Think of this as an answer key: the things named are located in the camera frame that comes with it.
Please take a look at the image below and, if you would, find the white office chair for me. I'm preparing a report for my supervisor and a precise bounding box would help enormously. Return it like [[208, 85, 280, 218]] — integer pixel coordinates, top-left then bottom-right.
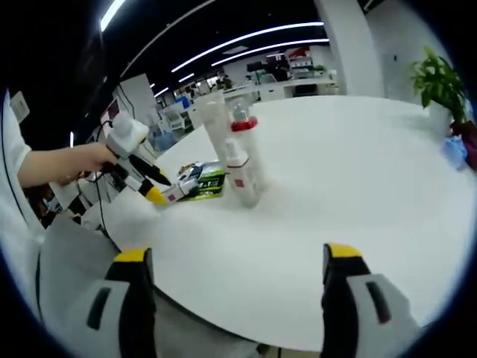
[[163, 105, 188, 132]]

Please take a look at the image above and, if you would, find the ceiling air conditioner unit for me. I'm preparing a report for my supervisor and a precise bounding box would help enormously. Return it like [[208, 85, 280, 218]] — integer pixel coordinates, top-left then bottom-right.
[[10, 91, 31, 122]]

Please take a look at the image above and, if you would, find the pink screen monitor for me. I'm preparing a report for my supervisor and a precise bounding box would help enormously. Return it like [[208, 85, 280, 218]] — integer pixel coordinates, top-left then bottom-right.
[[105, 97, 123, 126]]

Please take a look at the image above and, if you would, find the blue plastic bag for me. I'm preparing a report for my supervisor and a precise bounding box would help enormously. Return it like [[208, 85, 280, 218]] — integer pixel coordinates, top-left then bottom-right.
[[443, 136, 469, 169]]

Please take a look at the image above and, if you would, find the green black skincare sachet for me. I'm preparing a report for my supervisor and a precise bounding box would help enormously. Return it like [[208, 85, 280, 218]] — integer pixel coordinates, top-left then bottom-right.
[[177, 160, 228, 202]]

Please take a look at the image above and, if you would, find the white skincare tube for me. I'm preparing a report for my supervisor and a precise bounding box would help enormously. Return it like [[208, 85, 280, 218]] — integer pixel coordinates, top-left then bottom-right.
[[192, 92, 235, 180]]

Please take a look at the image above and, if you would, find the thin ceiling light strip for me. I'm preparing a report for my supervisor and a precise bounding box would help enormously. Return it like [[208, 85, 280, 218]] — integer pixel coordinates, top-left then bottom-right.
[[171, 21, 326, 73], [210, 37, 331, 68]]

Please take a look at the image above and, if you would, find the wide ceiling light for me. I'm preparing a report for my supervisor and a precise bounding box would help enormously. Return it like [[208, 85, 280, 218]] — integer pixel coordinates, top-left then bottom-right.
[[99, 0, 127, 32]]

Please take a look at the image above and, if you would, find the dark red cloth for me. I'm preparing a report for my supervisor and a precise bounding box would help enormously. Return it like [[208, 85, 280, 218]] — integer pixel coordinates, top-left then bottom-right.
[[450, 121, 477, 169]]

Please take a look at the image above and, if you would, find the person's left hand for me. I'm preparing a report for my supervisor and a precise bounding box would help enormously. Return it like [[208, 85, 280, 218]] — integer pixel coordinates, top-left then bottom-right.
[[75, 143, 120, 175]]

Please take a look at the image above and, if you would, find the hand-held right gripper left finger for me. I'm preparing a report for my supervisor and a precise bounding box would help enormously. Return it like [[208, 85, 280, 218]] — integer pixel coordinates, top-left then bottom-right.
[[45, 245, 157, 358]]

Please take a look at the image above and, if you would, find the white skincare bottle red collar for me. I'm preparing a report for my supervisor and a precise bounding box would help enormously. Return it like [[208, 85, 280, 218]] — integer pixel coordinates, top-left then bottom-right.
[[229, 97, 266, 209]]

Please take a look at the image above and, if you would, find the small skincare bottle red label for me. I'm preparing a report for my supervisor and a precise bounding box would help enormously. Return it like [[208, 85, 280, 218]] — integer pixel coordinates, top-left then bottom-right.
[[162, 181, 200, 205], [222, 138, 255, 209]]

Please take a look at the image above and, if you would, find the blue water jug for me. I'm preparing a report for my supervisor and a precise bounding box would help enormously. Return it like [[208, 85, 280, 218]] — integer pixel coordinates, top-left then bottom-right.
[[153, 130, 176, 151]]

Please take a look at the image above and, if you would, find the long white counter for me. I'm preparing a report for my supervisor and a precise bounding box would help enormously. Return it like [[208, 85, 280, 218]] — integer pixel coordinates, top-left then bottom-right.
[[256, 76, 341, 102]]

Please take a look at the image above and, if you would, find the black cable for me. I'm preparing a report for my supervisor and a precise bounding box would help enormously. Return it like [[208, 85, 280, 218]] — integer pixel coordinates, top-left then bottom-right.
[[93, 163, 115, 242]]

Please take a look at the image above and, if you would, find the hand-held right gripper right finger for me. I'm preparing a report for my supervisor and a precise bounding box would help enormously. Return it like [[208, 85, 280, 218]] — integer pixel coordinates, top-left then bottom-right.
[[321, 242, 426, 358]]

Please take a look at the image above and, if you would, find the potted green plant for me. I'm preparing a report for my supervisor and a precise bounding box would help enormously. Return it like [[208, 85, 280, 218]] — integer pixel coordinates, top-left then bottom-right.
[[409, 46, 471, 131]]

